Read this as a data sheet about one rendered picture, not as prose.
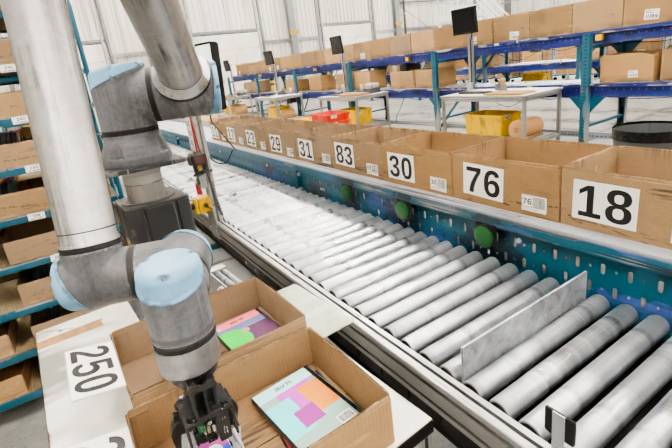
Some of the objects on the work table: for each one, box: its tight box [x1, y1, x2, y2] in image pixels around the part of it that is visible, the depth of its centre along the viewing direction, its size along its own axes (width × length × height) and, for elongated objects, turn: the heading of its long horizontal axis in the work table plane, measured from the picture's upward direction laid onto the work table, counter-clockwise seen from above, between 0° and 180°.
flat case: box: [216, 308, 281, 351], centre depth 109 cm, size 14×19×2 cm
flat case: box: [251, 366, 363, 448], centre depth 83 cm, size 14×19×2 cm
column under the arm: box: [114, 187, 226, 321], centre depth 136 cm, size 26×26×33 cm
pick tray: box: [125, 327, 395, 448], centre depth 77 cm, size 28×38×10 cm
